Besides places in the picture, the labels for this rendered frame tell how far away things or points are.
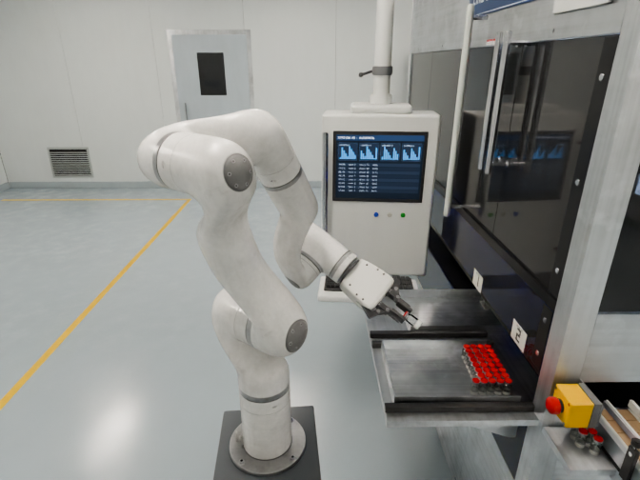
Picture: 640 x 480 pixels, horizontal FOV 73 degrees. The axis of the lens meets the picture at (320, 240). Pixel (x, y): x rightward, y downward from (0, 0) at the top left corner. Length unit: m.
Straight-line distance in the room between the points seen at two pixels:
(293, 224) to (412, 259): 1.21
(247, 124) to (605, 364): 1.01
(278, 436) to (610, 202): 0.89
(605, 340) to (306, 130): 5.63
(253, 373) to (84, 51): 6.43
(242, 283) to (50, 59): 6.67
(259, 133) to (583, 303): 0.81
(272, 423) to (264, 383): 0.12
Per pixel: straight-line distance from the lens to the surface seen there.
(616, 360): 1.30
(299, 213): 0.93
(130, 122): 6.98
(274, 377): 1.01
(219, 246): 0.78
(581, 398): 1.22
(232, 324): 0.96
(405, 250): 2.07
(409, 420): 1.25
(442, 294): 1.81
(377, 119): 1.90
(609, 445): 1.33
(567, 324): 1.18
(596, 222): 1.08
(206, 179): 0.67
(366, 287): 1.04
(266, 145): 0.81
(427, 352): 1.49
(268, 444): 1.13
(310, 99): 6.44
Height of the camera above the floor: 1.75
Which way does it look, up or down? 22 degrees down
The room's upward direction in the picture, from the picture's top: straight up
